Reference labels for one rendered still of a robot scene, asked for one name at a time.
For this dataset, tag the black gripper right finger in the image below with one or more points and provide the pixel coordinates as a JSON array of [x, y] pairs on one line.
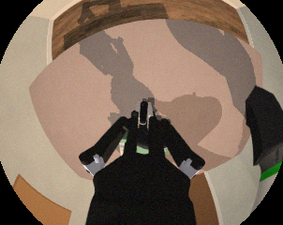
[[180, 151]]

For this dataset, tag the green clamp slide with handwheel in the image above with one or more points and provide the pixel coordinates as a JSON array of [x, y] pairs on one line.
[[142, 142]]

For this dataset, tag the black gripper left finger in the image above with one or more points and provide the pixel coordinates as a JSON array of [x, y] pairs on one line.
[[95, 158]]

